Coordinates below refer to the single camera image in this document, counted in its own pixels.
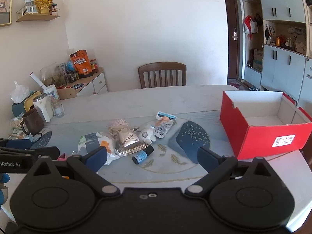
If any silver foil snack packet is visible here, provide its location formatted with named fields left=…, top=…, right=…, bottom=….
left=115, top=127, right=140, bottom=147

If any small blue dropper bottle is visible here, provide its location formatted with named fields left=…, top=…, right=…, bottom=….
left=132, top=145, right=154, bottom=165

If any red cardboard box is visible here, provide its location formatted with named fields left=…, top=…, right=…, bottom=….
left=220, top=91, right=311, bottom=160

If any pink binder clip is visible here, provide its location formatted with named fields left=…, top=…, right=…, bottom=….
left=57, top=151, right=78, bottom=161

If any blue gloved hand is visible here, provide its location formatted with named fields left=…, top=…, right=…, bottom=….
left=0, top=173, right=10, bottom=205

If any paper tissue pack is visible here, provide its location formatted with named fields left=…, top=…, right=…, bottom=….
left=78, top=133, right=107, bottom=156

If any bag of white beads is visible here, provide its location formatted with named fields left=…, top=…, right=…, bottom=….
left=99, top=132, right=120, bottom=166

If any left dark blue placemat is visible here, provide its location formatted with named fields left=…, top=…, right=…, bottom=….
left=31, top=131, right=52, bottom=149

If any dark blue placemat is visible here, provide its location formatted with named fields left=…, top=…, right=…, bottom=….
left=174, top=121, right=210, bottom=164
left=31, top=131, right=52, bottom=149

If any brown mug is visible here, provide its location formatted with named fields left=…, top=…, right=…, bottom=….
left=21, top=108, right=44, bottom=135

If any pink patterned wipes pack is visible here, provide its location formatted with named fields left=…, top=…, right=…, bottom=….
left=107, top=119, right=129, bottom=134

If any yellow tissue box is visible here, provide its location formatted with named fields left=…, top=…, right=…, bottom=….
left=12, top=91, right=41, bottom=117

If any clear glass cup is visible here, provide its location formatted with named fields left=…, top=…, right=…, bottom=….
left=52, top=101, right=65, bottom=118

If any white thermos jug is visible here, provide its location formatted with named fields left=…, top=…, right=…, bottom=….
left=33, top=93, right=54, bottom=123

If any white blue sachet packet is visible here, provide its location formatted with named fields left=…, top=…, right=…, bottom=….
left=153, top=112, right=177, bottom=139

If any white plush toy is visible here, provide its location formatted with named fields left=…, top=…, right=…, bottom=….
left=137, top=124, right=157, bottom=145

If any white sideboard cabinet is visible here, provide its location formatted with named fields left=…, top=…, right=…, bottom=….
left=57, top=68, right=108, bottom=100

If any orange snack bag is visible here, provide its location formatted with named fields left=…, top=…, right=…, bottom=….
left=70, top=50, right=93, bottom=78

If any wooden dining chair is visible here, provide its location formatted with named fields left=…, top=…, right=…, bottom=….
left=138, top=62, right=187, bottom=89

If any brown entrance door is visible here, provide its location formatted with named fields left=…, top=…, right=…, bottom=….
left=225, top=0, right=240, bottom=79

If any wall shelf with ornaments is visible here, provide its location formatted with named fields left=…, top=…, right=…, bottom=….
left=16, top=0, right=59, bottom=22

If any grey wall cabinet unit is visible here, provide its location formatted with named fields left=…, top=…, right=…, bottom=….
left=243, top=0, right=311, bottom=113

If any framed wall picture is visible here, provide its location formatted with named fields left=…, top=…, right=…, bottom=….
left=0, top=0, right=12, bottom=27

